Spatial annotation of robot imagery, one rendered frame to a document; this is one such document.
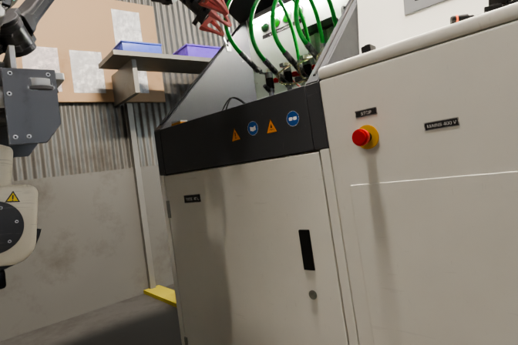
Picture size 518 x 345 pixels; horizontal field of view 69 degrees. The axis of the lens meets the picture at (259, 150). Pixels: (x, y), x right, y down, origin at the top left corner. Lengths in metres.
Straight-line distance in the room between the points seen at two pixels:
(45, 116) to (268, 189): 0.55
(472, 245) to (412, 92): 0.31
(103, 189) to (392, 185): 2.28
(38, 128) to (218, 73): 0.87
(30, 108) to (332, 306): 0.81
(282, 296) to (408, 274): 0.36
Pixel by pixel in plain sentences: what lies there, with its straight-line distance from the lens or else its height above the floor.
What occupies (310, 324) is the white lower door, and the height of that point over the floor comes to 0.36.
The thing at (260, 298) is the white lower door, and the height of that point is 0.41.
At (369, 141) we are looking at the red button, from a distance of 0.84.
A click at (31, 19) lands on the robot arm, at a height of 1.30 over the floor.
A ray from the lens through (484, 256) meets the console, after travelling 0.81.
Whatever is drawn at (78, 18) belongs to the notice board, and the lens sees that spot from 3.07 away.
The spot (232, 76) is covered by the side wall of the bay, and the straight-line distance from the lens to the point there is 1.67.
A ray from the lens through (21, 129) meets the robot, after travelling 0.92.
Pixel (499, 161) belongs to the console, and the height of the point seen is 0.72.
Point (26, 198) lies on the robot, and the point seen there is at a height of 0.77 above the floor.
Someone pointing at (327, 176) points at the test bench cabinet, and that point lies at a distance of 0.90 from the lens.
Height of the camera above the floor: 0.77
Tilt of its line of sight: 3 degrees up
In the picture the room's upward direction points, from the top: 8 degrees counter-clockwise
